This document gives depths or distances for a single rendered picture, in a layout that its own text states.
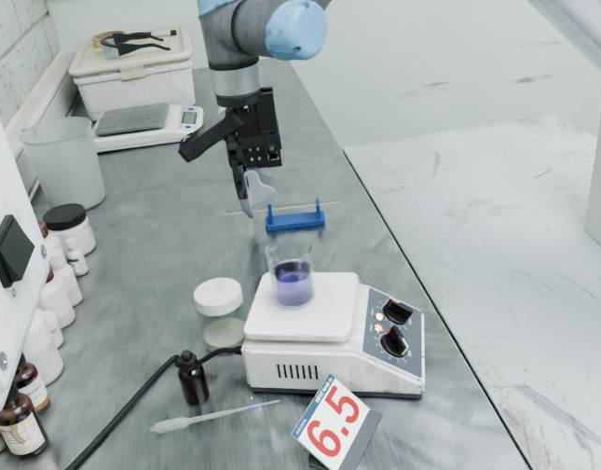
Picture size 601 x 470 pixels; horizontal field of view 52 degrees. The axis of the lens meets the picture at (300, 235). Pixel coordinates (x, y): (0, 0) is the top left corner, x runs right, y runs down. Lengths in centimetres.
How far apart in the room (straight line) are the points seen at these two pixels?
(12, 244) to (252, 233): 86
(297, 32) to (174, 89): 90
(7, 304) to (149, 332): 68
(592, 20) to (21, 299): 47
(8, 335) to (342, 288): 57
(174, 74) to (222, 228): 68
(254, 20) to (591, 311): 56
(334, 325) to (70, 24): 155
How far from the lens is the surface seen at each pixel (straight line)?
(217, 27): 90
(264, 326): 69
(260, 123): 96
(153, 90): 168
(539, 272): 93
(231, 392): 75
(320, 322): 69
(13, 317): 20
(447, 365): 76
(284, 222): 104
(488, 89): 232
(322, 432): 66
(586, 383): 77
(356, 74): 214
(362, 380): 70
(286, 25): 81
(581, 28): 57
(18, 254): 20
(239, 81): 92
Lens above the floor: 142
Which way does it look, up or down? 31 degrees down
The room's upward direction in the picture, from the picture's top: 7 degrees counter-clockwise
